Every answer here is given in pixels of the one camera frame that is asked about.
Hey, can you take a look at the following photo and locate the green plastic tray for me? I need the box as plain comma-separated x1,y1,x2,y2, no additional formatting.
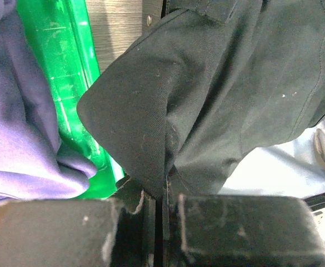
17,0,124,199

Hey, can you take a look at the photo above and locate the purple garment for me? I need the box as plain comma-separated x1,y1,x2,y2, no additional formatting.
0,1,97,203

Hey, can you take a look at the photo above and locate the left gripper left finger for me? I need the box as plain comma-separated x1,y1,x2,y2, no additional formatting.
0,180,156,266

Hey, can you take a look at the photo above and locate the black garment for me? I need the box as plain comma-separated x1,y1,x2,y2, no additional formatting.
77,1,325,199

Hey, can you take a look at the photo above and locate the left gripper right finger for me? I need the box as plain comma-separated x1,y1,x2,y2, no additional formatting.
162,171,325,266

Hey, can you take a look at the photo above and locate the white folded garment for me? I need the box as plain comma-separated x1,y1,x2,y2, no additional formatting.
219,120,325,199

